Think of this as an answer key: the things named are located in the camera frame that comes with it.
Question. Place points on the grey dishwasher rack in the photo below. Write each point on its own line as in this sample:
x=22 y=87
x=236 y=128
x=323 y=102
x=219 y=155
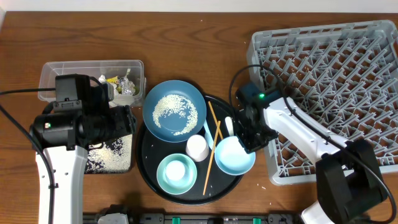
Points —
x=343 y=75

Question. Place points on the light blue plastic knife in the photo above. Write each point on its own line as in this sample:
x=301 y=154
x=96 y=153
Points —
x=208 y=137

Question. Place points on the pile of white rice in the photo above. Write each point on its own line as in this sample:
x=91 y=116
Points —
x=173 y=118

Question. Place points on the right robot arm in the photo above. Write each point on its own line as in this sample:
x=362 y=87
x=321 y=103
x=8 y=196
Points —
x=349 y=181

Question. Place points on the silver foil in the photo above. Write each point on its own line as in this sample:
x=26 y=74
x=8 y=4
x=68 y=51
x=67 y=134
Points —
x=126 y=87

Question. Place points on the dark blue plate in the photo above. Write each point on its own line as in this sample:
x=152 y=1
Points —
x=174 y=110

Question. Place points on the teal bowl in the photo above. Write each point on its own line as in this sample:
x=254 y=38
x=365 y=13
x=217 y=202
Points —
x=179 y=187

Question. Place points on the pink cup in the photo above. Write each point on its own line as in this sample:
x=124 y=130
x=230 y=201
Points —
x=197 y=148

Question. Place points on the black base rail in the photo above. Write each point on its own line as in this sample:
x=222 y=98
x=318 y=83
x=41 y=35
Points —
x=159 y=218

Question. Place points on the wooden chopstick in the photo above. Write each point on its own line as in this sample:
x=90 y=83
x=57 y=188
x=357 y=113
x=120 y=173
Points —
x=211 y=156
x=214 y=117

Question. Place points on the yellow snack wrapper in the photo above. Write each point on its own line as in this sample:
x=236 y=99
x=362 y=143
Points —
x=115 y=83

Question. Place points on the black rectangular tray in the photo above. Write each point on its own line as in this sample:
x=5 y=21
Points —
x=110 y=157

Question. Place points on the white tissue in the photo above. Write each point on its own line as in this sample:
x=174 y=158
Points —
x=117 y=99

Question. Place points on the white cup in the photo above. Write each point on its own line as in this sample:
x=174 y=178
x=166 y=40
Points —
x=175 y=171

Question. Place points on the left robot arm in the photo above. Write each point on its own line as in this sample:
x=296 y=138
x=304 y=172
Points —
x=79 y=117

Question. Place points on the light blue small plate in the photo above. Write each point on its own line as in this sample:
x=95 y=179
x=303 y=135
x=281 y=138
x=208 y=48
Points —
x=232 y=158

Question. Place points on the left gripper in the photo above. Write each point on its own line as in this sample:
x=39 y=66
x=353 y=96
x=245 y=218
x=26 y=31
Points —
x=127 y=124

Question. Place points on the clear plastic bin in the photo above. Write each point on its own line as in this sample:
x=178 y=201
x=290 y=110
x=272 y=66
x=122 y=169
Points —
x=96 y=68

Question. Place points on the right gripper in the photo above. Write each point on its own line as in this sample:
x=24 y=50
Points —
x=249 y=145

